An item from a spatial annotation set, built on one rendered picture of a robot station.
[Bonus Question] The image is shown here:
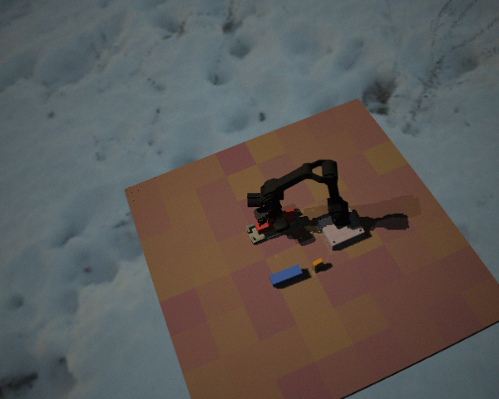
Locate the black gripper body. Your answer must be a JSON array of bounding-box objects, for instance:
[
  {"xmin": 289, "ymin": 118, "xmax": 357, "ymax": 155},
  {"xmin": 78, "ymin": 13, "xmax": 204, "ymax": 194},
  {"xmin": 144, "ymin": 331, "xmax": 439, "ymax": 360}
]
[{"xmin": 263, "ymin": 204, "xmax": 289, "ymax": 234}]

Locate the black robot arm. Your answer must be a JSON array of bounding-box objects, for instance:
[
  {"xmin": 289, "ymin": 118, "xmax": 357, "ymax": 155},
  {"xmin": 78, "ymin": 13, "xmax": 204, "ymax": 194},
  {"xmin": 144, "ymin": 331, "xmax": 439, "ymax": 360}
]
[{"xmin": 247, "ymin": 160, "xmax": 351, "ymax": 229}]

